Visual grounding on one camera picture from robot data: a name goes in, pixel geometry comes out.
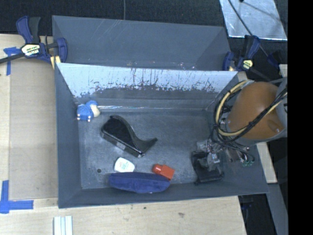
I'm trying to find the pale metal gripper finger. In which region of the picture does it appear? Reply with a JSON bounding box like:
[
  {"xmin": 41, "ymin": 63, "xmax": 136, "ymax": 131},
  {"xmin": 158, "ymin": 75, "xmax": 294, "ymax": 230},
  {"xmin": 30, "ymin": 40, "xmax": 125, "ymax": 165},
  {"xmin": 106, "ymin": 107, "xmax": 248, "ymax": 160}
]
[
  {"xmin": 197, "ymin": 141, "xmax": 214, "ymax": 154},
  {"xmin": 206, "ymin": 152, "xmax": 221, "ymax": 170}
]

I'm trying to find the black square box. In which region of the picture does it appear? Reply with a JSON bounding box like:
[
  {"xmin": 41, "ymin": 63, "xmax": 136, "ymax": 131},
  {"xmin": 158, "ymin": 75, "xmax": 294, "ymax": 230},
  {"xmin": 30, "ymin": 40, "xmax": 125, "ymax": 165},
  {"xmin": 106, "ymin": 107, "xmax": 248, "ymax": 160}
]
[{"xmin": 191, "ymin": 150, "xmax": 224, "ymax": 186}]

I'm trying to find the grey metal bin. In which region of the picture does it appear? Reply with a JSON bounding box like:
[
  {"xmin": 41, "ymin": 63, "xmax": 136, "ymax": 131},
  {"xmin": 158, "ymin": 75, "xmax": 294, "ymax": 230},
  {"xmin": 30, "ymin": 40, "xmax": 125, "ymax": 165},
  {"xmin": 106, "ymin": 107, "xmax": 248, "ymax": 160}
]
[{"xmin": 51, "ymin": 15, "xmax": 270, "ymax": 209}]

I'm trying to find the red small bottle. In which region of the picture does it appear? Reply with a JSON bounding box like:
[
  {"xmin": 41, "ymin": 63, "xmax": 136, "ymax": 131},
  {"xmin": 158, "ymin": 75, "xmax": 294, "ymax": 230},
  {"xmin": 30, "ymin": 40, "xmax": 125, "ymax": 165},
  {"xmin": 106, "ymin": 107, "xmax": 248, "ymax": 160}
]
[{"xmin": 152, "ymin": 163, "xmax": 176, "ymax": 181}]

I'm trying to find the dark blue cloth pouch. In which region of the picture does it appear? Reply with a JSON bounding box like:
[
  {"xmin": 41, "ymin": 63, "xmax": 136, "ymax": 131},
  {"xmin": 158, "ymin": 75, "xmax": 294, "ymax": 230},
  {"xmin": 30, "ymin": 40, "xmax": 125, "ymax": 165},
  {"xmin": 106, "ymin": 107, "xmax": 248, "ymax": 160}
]
[{"xmin": 108, "ymin": 171, "xmax": 171, "ymax": 194}]

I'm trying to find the white rounded packet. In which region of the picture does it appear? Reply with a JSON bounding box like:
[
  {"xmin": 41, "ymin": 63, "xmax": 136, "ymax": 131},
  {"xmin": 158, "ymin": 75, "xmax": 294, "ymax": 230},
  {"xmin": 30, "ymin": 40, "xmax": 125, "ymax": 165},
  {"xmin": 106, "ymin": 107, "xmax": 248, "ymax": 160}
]
[{"xmin": 113, "ymin": 157, "xmax": 136, "ymax": 173}]

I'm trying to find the blue toy animal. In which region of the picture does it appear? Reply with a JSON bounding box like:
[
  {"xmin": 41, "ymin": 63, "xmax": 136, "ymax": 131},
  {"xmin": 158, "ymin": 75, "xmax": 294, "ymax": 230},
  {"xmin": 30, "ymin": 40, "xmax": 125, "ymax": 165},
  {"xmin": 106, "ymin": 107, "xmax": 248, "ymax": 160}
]
[{"xmin": 76, "ymin": 100, "xmax": 101, "ymax": 123}]

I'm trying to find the pale wood flat board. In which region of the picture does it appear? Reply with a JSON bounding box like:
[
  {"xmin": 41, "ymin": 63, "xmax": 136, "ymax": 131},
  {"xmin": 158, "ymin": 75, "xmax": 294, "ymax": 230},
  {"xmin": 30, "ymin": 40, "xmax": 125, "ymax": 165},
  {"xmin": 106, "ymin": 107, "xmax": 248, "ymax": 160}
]
[{"xmin": 8, "ymin": 56, "xmax": 59, "ymax": 201}]

